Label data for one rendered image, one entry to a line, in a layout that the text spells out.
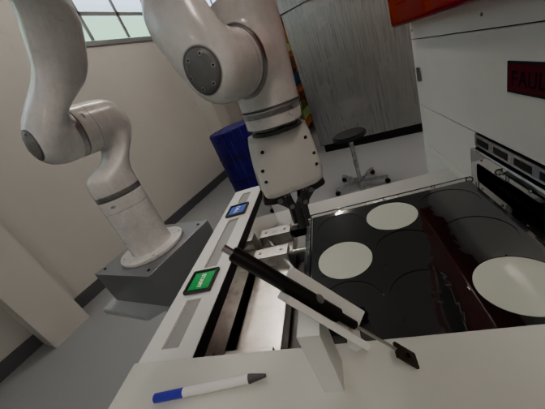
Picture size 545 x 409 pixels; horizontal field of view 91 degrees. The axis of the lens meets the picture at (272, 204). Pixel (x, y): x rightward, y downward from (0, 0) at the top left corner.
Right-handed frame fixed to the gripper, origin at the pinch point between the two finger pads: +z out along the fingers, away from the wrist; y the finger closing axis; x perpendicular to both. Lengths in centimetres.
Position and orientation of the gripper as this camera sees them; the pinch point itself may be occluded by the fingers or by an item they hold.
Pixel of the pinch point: (300, 214)
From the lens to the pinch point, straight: 46.2
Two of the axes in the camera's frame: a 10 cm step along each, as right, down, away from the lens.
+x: 2.3, 3.7, -9.0
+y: -9.3, 3.5, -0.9
